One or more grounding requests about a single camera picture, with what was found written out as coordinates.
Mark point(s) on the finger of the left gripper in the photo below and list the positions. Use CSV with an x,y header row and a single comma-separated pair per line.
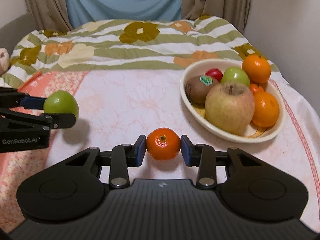
x,y
32,102
60,120

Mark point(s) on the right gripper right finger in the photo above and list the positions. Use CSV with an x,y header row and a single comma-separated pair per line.
x,y
201,156

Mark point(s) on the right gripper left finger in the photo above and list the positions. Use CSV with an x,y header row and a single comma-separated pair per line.
x,y
124,156

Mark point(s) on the green apple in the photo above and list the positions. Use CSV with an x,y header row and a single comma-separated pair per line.
x,y
235,74
61,102

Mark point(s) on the small mandarin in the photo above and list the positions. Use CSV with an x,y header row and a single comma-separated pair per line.
x,y
163,144
255,88

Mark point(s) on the large pale red apple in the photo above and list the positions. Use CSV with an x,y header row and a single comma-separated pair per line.
x,y
230,106

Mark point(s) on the brown kiwi with sticker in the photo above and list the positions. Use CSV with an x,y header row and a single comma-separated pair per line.
x,y
197,88

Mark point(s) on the large orange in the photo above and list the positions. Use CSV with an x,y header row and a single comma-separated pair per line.
x,y
257,68
267,109

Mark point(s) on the large red plum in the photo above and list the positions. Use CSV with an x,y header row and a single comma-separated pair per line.
x,y
215,73

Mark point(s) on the cream yellow bowl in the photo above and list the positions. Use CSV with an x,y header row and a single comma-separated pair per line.
x,y
252,134

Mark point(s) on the pink white towel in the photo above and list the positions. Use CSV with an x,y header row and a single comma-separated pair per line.
x,y
116,106

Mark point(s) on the grey bed headboard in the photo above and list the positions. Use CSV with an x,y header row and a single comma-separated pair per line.
x,y
14,31

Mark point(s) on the beige left curtain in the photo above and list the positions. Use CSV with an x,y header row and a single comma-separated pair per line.
x,y
50,14

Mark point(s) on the beige curtain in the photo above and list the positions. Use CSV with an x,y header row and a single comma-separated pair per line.
x,y
50,14
234,11

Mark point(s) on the floral striped duvet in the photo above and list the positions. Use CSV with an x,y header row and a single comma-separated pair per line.
x,y
126,44

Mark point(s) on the blue hanging cloth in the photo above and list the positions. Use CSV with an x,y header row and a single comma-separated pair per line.
x,y
84,11

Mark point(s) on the beige right curtain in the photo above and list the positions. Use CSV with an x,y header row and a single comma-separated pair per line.
x,y
234,11

